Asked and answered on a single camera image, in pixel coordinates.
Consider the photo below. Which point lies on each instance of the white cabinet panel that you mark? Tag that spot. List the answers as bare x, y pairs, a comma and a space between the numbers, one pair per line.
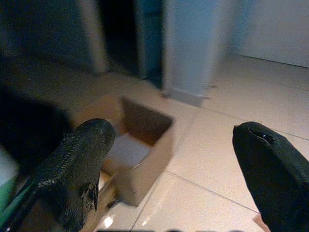
193, 48

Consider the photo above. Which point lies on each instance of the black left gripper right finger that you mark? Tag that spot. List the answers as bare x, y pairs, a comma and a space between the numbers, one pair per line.
272, 174

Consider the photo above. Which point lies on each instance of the small cardboard scrap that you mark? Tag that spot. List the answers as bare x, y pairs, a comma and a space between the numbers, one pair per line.
259, 221

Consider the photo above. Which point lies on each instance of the white paper sheet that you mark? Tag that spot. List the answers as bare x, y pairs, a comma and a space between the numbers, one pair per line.
128, 152

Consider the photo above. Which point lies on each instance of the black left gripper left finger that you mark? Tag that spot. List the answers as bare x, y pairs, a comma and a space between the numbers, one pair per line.
77, 154

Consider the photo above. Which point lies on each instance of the open brown cardboard box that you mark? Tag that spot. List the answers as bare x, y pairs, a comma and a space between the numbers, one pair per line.
154, 166

